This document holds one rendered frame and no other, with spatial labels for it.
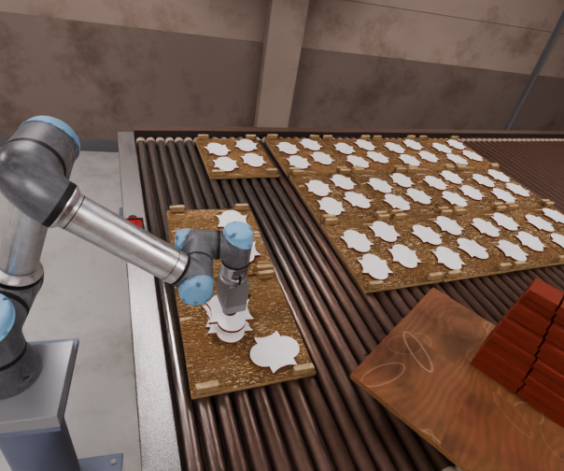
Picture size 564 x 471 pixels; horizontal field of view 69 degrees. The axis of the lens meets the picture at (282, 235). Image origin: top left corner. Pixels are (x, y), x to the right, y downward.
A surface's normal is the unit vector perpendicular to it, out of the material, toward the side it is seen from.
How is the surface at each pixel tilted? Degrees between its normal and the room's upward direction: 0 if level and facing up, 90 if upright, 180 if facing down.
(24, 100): 90
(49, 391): 1
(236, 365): 0
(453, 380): 0
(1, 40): 90
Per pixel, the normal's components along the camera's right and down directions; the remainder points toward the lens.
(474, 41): 0.21, 0.62
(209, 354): 0.15, -0.79
